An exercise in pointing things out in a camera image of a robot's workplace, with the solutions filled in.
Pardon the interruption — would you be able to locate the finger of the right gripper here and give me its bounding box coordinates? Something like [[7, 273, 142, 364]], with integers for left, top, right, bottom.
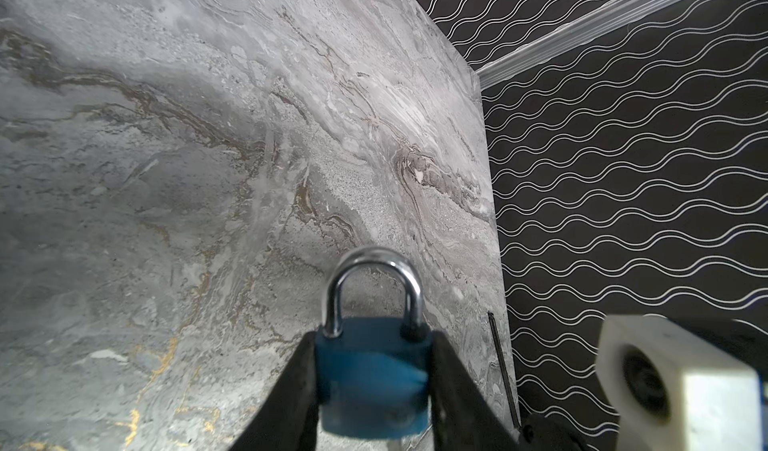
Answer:
[[519, 414, 590, 451]]

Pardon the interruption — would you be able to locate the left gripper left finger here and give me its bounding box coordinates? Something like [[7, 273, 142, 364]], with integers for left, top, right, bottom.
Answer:
[[230, 331, 319, 451]]

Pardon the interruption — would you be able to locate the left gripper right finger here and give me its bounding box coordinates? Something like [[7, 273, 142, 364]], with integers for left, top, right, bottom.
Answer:
[[429, 331, 518, 450]]

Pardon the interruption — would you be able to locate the small blue padlock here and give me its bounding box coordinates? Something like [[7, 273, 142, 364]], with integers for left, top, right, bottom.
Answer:
[[315, 246, 433, 440]]

